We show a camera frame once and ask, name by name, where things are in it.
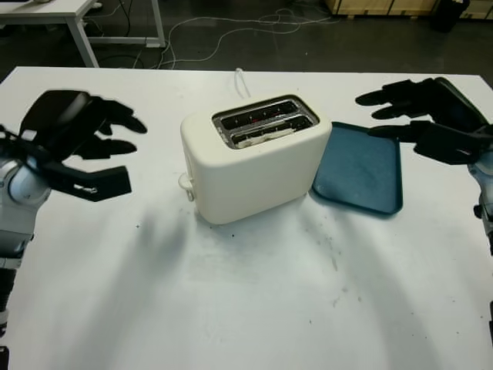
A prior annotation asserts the white cable on floor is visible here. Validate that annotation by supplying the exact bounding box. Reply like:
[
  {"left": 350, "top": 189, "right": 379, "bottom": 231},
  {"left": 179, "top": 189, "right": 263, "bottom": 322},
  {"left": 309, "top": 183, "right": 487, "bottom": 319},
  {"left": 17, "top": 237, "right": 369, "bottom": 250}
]
[{"left": 153, "top": 9, "right": 340, "bottom": 70}]

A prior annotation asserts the white office desk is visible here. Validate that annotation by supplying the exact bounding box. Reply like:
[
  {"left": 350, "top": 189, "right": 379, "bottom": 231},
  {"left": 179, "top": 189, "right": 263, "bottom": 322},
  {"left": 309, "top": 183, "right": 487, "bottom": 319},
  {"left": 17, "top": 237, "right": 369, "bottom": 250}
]
[{"left": 0, "top": 0, "right": 166, "bottom": 69}]

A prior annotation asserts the slice of white bread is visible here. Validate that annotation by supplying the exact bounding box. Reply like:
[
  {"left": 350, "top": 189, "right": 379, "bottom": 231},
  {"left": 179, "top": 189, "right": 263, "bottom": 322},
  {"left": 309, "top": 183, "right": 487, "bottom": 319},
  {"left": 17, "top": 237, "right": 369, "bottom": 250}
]
[{"left": 234, "top": 126, "right": 296, "bottom": 150}]

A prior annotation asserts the cream white two-slot toaster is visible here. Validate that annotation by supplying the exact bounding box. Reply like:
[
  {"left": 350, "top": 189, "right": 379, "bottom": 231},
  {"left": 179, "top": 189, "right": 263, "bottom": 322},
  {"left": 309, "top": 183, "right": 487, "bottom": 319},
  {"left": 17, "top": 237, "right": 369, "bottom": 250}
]
[{"left": 179, "top": 93, "right": 332, "bottom": 225}]

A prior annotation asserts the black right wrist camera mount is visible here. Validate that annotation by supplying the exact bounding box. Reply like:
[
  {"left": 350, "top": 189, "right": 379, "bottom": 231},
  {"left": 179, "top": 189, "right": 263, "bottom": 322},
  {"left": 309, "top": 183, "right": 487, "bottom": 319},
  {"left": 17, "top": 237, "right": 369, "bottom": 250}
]
[{"left": 465, "top": 123, "right": 493, "bottom": 157}]

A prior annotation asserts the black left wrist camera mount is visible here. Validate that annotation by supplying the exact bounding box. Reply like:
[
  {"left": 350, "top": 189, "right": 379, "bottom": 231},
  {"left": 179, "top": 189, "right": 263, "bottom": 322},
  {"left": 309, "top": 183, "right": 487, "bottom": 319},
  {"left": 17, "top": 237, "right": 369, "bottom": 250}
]
[{"left": 11, "top": 134, "right": 134, "bottom": 204}]

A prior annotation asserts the blue plastic tray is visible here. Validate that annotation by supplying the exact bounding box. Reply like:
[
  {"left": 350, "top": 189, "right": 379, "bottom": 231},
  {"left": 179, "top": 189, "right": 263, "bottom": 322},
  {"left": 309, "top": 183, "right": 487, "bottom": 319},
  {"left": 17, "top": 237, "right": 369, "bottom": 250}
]
[{"left": 310, "top": 121, "right": 404, "bottom": 220}]

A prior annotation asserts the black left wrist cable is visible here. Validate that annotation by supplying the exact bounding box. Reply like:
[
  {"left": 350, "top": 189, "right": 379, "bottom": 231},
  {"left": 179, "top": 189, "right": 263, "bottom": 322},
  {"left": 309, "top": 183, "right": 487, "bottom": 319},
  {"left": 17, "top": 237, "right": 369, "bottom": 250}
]
[{"left": 0, "top": 123, "right": 24, "bottom": 150}]

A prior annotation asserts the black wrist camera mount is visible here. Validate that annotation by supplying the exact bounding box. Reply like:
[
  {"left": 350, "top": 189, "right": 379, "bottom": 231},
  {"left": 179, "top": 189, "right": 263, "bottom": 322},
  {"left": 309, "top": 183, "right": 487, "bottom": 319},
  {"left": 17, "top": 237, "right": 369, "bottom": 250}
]
[
  {"left": 465, "top": 123, "right": 493, "bottom": 157},
  {"left": 11, "top": 134, "right": 134, "bottom": 204}
]

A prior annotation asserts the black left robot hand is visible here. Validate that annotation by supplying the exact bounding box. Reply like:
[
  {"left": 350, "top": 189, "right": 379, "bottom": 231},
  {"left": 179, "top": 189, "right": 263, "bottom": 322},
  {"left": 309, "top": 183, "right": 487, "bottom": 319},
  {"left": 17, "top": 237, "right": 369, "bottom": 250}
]
[{"left": 18, "top": 89, "right": 149, "bottom": 163}]

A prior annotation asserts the white toaster power cord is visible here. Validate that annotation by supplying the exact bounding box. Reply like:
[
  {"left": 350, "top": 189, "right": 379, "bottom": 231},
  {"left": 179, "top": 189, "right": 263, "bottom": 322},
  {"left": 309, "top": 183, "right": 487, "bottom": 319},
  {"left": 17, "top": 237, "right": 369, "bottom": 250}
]
[{"left": 233, "top": 68, "right": 250, "bottom": 99}]

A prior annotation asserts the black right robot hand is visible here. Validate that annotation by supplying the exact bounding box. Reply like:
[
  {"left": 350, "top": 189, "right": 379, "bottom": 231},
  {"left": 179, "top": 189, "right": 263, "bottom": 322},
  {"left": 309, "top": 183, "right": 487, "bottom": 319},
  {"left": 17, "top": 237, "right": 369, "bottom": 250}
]
[{"left": 354, "top": 76, "right": 491, "bottom": 165}]

